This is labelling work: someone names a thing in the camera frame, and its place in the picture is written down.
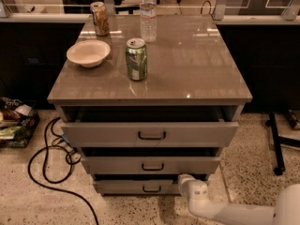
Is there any green soda can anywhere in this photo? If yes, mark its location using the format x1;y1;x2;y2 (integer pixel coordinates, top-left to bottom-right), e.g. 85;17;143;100
126;37;147;81

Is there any basket of snack bags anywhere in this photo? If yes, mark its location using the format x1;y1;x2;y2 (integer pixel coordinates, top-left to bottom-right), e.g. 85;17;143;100
0;97;39;148

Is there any black floor cable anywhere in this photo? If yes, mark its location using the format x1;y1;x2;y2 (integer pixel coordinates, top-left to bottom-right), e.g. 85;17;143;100
27;116;99;225

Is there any clear plastic water bottle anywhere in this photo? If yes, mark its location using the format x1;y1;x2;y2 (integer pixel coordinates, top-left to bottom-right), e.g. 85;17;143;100
140;0;157;42

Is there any gold soda can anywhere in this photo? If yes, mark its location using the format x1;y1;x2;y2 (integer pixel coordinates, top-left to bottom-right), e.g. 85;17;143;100
90;2;110;36

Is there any grey drawer cabinet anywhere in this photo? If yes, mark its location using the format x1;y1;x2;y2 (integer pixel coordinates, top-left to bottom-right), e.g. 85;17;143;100
47;14;253;197

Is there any grey bottom drawer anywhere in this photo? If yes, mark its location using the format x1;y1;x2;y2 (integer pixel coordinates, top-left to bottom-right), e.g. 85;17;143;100
92;173;209;196

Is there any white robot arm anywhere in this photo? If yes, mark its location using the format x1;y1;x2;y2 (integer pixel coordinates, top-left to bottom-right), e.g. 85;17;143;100
178;174;300;225

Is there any white bowl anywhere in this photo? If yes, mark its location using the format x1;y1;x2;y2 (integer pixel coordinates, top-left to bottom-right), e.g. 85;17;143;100
67;40;111;68

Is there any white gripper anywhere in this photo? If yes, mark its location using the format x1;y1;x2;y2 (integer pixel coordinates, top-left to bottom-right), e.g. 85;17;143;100
178;173;209;212

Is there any grey drawer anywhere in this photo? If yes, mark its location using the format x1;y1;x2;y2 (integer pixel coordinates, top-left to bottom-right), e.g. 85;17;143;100
62;113;238;148
82;147;219;174
92;173;209;196

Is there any grey top drawer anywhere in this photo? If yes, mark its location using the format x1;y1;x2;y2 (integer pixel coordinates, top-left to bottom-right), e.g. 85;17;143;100
62;113;238;148

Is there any black stand leg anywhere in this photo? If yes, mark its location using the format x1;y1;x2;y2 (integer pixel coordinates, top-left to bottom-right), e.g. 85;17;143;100
265;112;300;176

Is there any grey middle drawer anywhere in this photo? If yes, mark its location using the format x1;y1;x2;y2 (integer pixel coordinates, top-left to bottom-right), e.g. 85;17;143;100
82;147;219;174

